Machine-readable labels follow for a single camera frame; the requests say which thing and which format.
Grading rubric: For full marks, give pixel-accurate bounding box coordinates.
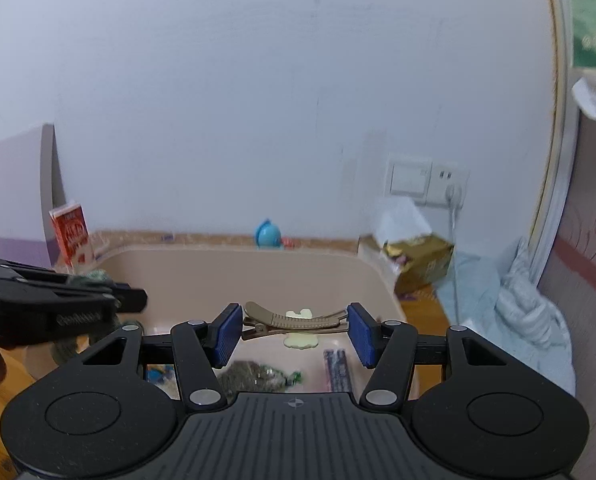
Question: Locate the tan hair clip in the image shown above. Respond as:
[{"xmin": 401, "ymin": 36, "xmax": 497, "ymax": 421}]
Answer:
[{"xmin": 241, "ymin": 301, "xmax": 348, "ymax": 340}]

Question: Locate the cartoon bear tissue pack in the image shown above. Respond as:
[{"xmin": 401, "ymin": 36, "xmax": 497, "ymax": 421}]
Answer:
[{"xmin": 146, "ymin": 364, "xmax": 175, "ymax": 385}]

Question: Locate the dried herb sachet bag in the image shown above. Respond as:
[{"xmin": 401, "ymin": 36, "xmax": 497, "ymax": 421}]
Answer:
[{"xmin": 217, "ymin": 360, "xmax": 303, "ymax": 396}]

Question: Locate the small dark patterned box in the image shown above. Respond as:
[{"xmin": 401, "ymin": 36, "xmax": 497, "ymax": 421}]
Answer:
[{"xmin": 323, "ymin": 349, "xmax": 353, "ymax": 393}]

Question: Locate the green fabric scrunchie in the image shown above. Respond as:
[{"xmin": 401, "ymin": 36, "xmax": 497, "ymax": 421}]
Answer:
[{"xmin": 50, "ymin": 270, "xmax": 116, "ymax": 365}]

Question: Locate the gold green cardboard box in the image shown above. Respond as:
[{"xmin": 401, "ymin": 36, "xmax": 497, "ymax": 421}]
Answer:
[{"xmin": 357, "ymin": 233, "xmax": 454, "ymax": 296}]

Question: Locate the red milk carton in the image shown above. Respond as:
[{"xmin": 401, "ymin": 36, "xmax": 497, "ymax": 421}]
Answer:
[{"xmin": 49, "ymin": 203, "xmax": 95, "ymax": 269}]

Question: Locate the beige plastic storage bin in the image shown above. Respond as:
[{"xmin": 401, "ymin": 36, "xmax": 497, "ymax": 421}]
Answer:
[{"xmin": 24, "ymin": 244, "xmax": 422, "ymax": 401}]

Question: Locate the light blue blanket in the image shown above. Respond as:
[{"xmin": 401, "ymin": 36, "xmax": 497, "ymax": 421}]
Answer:
[{"xmin": 433, "ymin": 238, "xmax": 576, "ymax": 394}]

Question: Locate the blue round toy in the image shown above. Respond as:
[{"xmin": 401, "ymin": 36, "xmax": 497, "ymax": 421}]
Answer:
[{"xmin": 255, "ymin": 219, "xmax": 284, "ymax": 248}]

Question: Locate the purple white headboard panel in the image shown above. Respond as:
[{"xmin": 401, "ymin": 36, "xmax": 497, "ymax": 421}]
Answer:
[{"xmin": 0, "ymin": 124, "xmax": 59, "ymax": 268}]

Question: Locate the white wall switch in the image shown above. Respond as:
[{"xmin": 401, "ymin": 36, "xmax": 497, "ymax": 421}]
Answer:
[{"xmin": 386, "ymin": 158, "xmax": 431, "ymax": 200}]

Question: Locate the white wall socket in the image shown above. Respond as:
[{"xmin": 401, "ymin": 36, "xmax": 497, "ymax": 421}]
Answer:
[{"xmin": 426, "ymin": 162, "xmax": 470, "ymax": 208}]

